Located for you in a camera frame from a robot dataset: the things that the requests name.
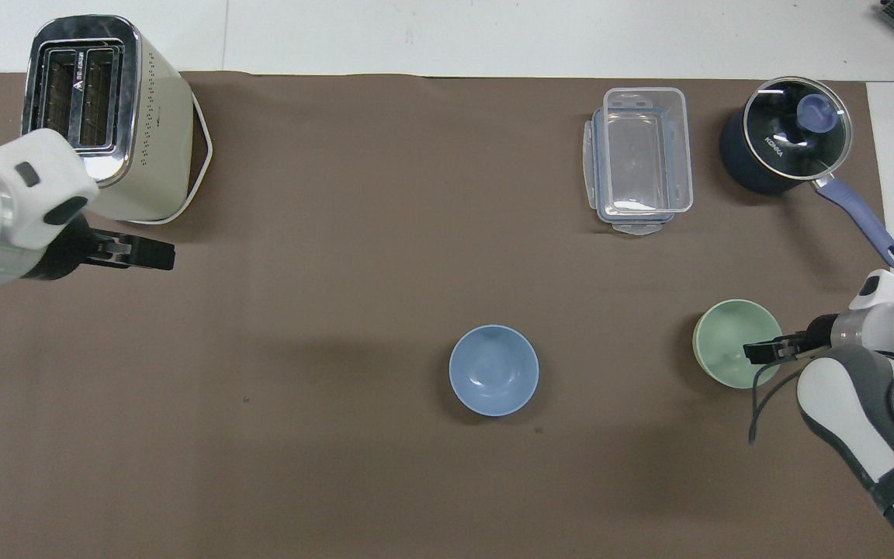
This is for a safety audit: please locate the black cable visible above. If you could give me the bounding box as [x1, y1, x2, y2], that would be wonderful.
[747, 353, 894, 446]

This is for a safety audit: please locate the green bowl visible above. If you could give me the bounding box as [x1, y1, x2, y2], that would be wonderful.
[692, 299, 785, 391]

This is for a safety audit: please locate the blue bowl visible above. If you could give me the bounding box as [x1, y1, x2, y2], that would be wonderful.
[449, 325, 540, 418]

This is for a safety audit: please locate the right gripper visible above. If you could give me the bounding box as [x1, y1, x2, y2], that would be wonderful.
[782, 313, 838, 360]

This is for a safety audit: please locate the glass pot lid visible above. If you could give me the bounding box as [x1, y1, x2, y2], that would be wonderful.
[743, 76, 854, 182]

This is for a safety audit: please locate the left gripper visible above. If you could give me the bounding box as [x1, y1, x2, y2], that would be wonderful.
[34, 217, 134, 282]

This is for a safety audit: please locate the cream two-slot toaster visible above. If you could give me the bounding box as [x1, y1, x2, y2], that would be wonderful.
[22, 14, 214, 227]

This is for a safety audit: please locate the clear plastic container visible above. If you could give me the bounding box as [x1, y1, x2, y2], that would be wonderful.
[601, 87, 695, 216]

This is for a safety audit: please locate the dark blue saucepan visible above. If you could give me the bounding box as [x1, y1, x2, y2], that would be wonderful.
[719, 76, 894, 270]

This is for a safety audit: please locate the clear plastic container lid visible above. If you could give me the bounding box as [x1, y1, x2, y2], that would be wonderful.
[582, 105, 678, 237]

